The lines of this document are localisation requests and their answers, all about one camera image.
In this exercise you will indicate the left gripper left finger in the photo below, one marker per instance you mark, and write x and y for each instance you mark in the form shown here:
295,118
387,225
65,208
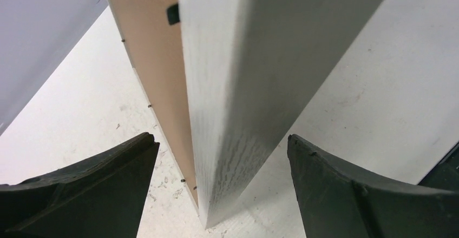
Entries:
101,196

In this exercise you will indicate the white picture frame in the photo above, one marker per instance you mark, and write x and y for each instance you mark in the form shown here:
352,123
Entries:
228,78

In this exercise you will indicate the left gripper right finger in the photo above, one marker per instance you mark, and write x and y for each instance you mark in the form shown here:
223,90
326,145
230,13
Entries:
337,198

